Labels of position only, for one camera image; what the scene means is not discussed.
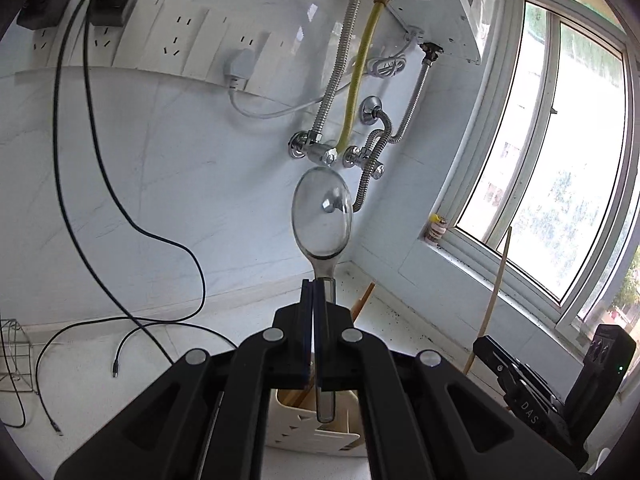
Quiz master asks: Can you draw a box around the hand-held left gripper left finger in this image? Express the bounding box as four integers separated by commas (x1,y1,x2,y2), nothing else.
55,280,315,480

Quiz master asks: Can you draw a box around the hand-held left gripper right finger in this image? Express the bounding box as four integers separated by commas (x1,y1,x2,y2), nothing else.
314,282,583,480

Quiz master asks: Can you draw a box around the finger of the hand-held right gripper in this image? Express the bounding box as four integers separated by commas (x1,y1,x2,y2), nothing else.
472,335,568,438

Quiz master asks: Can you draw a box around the cream plastic utensil holder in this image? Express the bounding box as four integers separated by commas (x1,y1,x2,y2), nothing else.
264,387,368,458

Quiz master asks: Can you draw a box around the wooden chopstick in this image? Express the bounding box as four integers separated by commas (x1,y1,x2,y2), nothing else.
350,281,377,323
462,226,513,376

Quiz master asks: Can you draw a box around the clear plastic spoon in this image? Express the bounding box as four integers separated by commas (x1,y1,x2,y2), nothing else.
291,166,354,423

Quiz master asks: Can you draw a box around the small bottle yellow cap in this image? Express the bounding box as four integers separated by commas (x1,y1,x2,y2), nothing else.
424,212,448,246

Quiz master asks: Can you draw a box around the chrome angle valve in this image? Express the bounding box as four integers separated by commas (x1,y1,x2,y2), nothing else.
342,146,387,181

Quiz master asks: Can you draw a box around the chrome valve with knob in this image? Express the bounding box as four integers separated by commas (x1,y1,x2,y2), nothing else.
288,130,341,166

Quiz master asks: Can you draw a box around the white framed window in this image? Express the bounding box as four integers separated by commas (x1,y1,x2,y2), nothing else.
440,0,640,391

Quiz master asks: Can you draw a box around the white power plug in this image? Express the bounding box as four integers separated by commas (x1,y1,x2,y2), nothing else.
222,49,256,92

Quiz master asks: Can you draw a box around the white water heater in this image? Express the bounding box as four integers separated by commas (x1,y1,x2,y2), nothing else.
342,0,483,65

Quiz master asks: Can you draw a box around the black power adapter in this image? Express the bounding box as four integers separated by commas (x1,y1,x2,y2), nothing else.
16,0,72,29
90,0,142,27

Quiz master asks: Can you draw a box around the black charging cable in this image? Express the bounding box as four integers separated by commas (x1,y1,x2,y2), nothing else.
0,350,27,429
34,22,207,436
111,324,240,378
54,0,181,366

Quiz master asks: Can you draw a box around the short steel flexible hose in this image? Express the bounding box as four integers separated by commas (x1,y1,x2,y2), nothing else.
352,110,398,211

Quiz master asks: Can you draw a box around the chrome wall flange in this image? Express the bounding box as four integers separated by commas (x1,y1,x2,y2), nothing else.
361,96,386,125

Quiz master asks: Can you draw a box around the metal wire rack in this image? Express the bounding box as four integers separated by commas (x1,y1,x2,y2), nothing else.
0,317,40,396

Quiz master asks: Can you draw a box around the white power cable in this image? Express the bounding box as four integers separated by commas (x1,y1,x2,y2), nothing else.
229,35,421,121

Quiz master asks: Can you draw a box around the yellow flexible hose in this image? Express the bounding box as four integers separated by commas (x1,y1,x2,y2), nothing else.
336,0,396,153

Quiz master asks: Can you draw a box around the long steel flexible hose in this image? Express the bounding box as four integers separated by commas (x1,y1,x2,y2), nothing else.
309,0,376,143

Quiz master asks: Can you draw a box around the row of white wall sockets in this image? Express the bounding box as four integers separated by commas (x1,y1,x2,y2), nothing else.
30,0,301,106

